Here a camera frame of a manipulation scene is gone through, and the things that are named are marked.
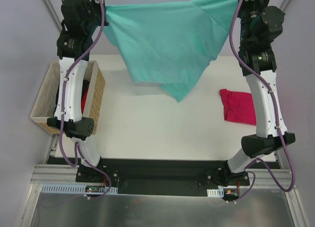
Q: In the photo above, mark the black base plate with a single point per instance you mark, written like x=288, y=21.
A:
x=162, y=177

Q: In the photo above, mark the right slotted cable duct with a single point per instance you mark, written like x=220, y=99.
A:
x=217, y=193

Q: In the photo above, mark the aluminium rail frame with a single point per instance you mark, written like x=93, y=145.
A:
x=57, y=170

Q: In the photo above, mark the red t shirt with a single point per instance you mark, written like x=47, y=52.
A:
x=84, y=98

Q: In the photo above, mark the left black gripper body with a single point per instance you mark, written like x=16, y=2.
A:
x=99, y=9

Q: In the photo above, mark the slotted cable duct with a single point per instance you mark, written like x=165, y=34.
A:
x=77, y=189
x=217, y=193

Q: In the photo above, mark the folded pink t shirt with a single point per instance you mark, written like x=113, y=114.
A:
x=238, y=107

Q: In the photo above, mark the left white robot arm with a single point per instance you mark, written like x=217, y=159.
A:
x=75, y=142

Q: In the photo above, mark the left slotted cable duct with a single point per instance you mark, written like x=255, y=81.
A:
x=77, y=189

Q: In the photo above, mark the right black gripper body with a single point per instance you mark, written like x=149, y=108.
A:
x=245, y=5

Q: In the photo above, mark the black t shirt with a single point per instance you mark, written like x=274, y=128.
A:
x=86, y=84

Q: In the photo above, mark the teal t shirt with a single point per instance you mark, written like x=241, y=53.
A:
x=170, y=43

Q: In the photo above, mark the wicker laundry basket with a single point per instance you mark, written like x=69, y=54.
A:
x=45, y=102

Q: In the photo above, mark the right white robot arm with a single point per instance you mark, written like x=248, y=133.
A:
x=259, y=69

